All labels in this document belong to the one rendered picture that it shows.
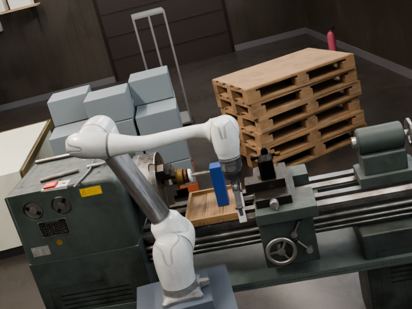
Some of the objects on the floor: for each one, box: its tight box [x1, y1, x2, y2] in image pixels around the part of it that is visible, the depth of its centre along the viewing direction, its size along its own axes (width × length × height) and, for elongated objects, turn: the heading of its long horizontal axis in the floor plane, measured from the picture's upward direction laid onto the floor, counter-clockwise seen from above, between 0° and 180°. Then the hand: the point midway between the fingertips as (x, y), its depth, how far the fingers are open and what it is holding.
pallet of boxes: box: [47, 66, 199, 194], centre depth 554 cm, size 120×77×115 cm, turn 127°
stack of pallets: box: [212, 48, 367, 168], centre depth 582 cm, size 125×86×89 cm
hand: (241, 212), depth 238 cm, fingers open, 13 cm apart
